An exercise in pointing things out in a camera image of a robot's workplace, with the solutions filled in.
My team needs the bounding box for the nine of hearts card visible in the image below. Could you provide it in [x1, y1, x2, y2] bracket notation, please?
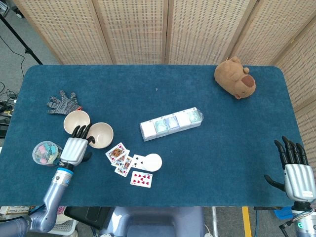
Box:
[130, 170, 153, 188]

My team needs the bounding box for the white paper cup blue flower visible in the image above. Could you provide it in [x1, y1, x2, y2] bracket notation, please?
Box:
[142, 153, 163, 173]

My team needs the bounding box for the grey robot torso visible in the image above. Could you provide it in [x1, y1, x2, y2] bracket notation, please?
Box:
[100, 206, 207, 237]

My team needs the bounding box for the wrapped row of tissue packs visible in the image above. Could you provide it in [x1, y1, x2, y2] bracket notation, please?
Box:
[139, 106, 205, 142]

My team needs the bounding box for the clear jar of pastel clips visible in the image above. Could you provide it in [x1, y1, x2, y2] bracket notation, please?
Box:
[32, 140, 64, 167]

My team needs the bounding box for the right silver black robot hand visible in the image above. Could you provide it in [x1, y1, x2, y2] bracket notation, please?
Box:
[263, 136, 316, 202]

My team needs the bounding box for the king of diamonds card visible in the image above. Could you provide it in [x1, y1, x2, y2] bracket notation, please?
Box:
[114, 155, 134, 177]

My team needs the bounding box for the grey knitted work glove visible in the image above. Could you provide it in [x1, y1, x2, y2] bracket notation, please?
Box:
[45, 90, 82, 116]

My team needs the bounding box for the woven wood-framed screen panel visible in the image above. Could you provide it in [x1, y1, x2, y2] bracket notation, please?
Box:
[231, 0, 316, 66]
[165, 0, 259, 66]
[92, 0, 170, 65]
[12, 0, 114, 65]
[274, 31, 316, 173]

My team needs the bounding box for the brown capybara plush toy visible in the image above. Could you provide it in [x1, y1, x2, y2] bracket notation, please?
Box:
[214, 56, 256, 100]

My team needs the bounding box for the white plastic basket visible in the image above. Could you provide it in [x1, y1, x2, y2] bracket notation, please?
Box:
[50, 217, 78, 235]

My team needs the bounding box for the white metal table leg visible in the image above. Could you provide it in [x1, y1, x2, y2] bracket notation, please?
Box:
[211, 206, 220, 237]

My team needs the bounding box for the blue fuzzy table cloth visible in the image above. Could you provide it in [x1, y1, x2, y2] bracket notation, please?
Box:
[0, 64, 307, 207]

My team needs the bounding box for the cream round bowl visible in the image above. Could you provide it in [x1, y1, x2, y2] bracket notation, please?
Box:
[86, 122, 114, 150]
[63, 110, 91, 135]

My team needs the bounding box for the jack of hearts card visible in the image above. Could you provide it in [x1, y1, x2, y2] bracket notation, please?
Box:
[105, 142, 130, 163]

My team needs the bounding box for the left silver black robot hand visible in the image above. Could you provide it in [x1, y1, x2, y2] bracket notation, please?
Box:
[60, 124, 96, 166]

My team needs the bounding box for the black tripod stand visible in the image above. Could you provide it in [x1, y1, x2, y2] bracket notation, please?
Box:
[0, 12, 44, 65]

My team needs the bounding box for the tangle of black cables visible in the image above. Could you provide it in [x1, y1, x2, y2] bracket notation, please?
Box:
[0, 81, 18, 139]

